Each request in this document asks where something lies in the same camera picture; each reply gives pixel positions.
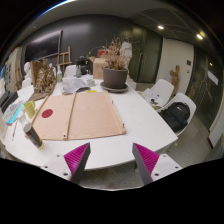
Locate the white shelf cabinet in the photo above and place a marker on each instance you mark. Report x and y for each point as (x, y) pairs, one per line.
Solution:
(11, 66)

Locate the white plaster bust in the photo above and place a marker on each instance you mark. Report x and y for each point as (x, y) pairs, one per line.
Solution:
(27, 68)

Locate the yellow-green mug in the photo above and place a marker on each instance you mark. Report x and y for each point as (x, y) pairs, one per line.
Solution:
(30, 109)

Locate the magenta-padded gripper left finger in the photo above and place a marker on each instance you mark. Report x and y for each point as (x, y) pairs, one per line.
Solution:
(78, 158)

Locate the black flat box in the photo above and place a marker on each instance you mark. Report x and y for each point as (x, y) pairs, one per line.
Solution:
(8, 101)

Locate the red box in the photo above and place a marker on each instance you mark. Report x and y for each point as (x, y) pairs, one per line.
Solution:
(102, 53)

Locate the grey translucent bottle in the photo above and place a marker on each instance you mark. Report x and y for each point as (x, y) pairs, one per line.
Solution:
(78, 71)

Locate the pile of newspapers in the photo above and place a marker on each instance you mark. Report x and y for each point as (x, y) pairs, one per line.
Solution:
(71, 85)

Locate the tan wooden drawing board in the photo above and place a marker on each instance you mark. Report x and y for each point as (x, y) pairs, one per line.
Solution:
(93, 116)

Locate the grey plant saucer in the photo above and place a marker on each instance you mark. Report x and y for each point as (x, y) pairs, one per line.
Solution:
(113, 90)

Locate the clear spray bottle green label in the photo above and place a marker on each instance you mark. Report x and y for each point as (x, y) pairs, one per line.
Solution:
(59, 76)

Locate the dried plant in grey pot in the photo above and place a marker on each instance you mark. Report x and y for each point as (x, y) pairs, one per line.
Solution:
(115, 78)

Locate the white plaster figure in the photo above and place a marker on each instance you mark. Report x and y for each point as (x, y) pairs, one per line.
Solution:
(126, 53)

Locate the white plastic chair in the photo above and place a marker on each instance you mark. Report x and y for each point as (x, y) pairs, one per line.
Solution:
(165, 88)
(70, 71)
(26, 82)
(186, 99)

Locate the dark wall screen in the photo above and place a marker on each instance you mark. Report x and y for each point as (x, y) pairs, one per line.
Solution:
(43, 46)

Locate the yellow tag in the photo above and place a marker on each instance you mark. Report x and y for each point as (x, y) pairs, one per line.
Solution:
(91, 91)

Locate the flat round red coaster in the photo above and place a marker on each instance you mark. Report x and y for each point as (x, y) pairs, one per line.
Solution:
(47, 113)

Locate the small white cup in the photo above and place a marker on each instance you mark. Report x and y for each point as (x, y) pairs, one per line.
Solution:
(90, 82)

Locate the wooden figure carving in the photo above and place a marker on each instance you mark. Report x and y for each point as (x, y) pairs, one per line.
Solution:
(175, 78)

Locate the wooden easel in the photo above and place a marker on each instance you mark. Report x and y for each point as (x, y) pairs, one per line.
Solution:
(69, 55)
(18, 75)

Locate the cardboard box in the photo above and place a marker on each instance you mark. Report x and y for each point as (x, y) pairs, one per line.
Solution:
(99, 68)

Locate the black backpack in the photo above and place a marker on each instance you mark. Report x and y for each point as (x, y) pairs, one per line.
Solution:
(175, 116)

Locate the long wooden paintbrush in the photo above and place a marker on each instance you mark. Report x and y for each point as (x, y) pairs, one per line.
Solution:
(14, 130)

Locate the round ceiling spotlight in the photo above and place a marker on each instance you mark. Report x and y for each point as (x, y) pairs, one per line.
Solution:
(160, 27)
(199, 36)

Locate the blue and purple painting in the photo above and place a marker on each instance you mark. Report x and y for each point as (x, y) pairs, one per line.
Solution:
(13, 113)

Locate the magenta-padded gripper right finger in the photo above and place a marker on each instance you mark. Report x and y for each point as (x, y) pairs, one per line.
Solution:
(146, 159)

